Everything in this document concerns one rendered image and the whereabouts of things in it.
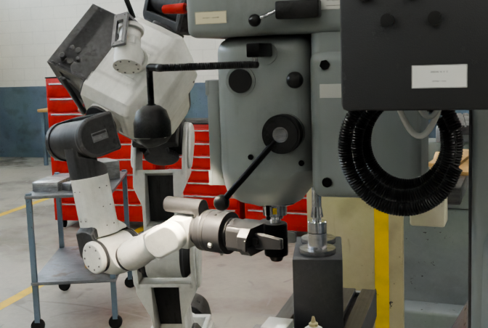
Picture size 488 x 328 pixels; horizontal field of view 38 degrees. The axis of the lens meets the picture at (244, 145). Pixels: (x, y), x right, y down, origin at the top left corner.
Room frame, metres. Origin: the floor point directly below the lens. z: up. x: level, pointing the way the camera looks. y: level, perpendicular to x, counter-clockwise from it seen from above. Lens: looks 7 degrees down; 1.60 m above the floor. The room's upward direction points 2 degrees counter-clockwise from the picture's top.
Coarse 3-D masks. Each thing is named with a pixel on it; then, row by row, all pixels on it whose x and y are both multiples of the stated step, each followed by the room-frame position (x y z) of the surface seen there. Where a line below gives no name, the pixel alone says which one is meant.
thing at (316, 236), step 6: (312, 228) 1.70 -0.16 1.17; (318, 228) 1.69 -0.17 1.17; (324, 228) 1.70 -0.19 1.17; (312, 234) 1.70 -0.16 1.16; (318, 234) 1.69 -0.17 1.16; (324, 234) 1.70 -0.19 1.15; (312, 240) 1.70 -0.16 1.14; (318, 240) 1.69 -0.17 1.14; (324, 240) 1.70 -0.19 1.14; (312, 246) 1.70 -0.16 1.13; (318, 246) 1.69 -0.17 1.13; (324, 246) 1.70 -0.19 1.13
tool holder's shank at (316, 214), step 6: (312, 186) 1.71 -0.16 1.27; (312, 192) 1.71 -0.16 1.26; (312, 198) 1.71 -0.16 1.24; (318, 198) 1.70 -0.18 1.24; (312, 204) 1.71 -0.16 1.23; (318, 204) 1.70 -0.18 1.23; (312, 210) 1.71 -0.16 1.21; (318, 210) 1.70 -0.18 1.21; (312, 216) 1.70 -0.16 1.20; (318, 216) 1.70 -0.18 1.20
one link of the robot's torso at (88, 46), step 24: (96, 24) 1.83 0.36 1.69; (144, 24) 1.81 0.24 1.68; (72, 48) 1.79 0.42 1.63; (96, 48) 1.78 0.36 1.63; (144, 48) 1.77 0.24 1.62; (168, 48) 1.76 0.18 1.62; (72, 72) 1.75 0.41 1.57; (96, 72) 1.75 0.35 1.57; (144, 72) 1.73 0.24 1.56; (168, 72) 1.75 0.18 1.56; (192, 72) 1.84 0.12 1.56; (72, 96) 1.76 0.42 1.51; (96, 96) 1.72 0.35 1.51; (120, 96) 1.70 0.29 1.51; (144, 96) 1.71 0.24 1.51; (168, 96) 1.77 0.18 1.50; (120, 120) 1.72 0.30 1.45; (144, 144) 1.89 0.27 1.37
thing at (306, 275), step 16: (304, 240) 1.79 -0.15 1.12; (336, 240) 1.82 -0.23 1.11; (304, 256) 1.68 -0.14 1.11; (320, 256) 1.67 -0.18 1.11; (336, 256) 1.67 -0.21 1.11; (304, 272) 1.66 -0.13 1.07; (320, 272) 1.65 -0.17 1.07; (336, 272) 1.65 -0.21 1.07; (304, 288) 1.66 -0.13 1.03; (320, 288) 1.65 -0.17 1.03; (336, 288) 1.65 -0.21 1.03; (304, 304) 1.66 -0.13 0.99; (320, 304) 1.65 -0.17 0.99; (336, 304) 1.65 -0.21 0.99; (304, 320) 1.66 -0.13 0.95; (320, 320) 1.65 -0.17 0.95; (336, 320) 1.65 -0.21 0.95
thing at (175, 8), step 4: (168, 4) 1.55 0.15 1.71; (172, 4) 1.55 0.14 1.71; (176, 4) 1.54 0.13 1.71; (180, 4) 1.54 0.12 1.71; (184, 4) 1.54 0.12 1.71; (164, 8) 1.55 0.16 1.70; (168, 8) 1.55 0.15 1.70; (172, 8) 1.54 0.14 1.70; (176, 8) 1.54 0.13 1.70; (180, 8) 1.54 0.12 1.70; (184, 8) 1.54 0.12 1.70; (164, 12) 1.55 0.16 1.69; (168, 12) 1.55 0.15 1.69; (172, 12) 1.55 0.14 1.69; (176, 12) 1.54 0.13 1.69; (180, 12) 1.54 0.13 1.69; (184, 12) 1.54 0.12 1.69
